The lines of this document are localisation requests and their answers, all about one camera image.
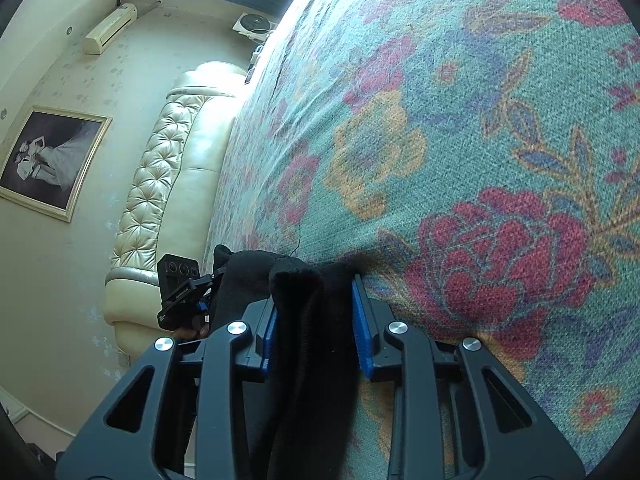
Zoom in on black pants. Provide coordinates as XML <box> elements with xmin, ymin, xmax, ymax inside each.
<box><xmin>212</xmin><ymin>245</ymin><xmax>359</xmax><ymax>479</ymax></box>

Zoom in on cream tufted leather headboard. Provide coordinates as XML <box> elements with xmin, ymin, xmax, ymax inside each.
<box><xmin>102</xmin><ymin>62</ymin><xmax>246</xmax><ymax>359</ymax></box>

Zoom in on framed wedding photo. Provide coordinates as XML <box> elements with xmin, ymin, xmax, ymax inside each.
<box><xmin>1</xmin><ymin>106</ymin><xmax>112</xmax><ymax>223</ymax></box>

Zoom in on floral bedspread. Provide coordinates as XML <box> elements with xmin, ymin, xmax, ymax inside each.
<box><xmin>207</xmin><ymin>0</ymin><xmax>639</xmax><ymax>471</ymax></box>

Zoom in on white fan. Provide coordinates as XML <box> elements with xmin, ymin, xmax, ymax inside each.
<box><xmin>232</xmin><ymin>13</ymin><xmax>277</xmax><ymax>44</ymax></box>

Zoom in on wall air conditioner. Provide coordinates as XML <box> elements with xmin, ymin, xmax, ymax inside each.
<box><xmin>82</xmin><ymin>3</ymin><xmax>138</xmax><ymax>55</ymax></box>

